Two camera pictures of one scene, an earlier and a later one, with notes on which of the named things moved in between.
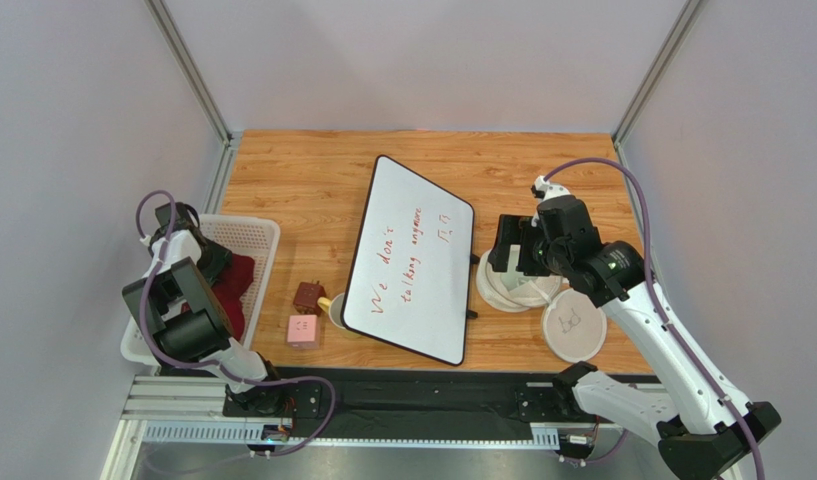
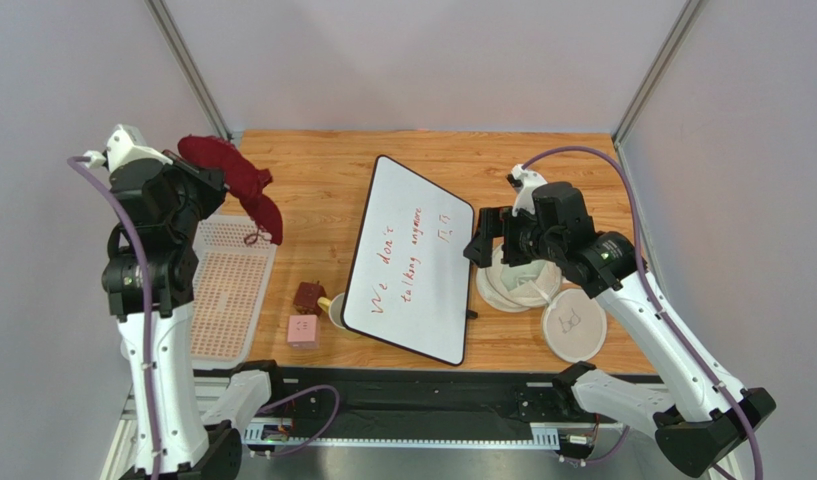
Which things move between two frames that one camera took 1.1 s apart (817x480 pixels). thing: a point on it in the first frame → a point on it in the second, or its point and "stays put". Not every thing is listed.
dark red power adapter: x=306 y=296 stays put
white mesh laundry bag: x=573 y=320 stays put
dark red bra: x=231 y=287 → x=243 y=179
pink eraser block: x=303 y=331 stays put
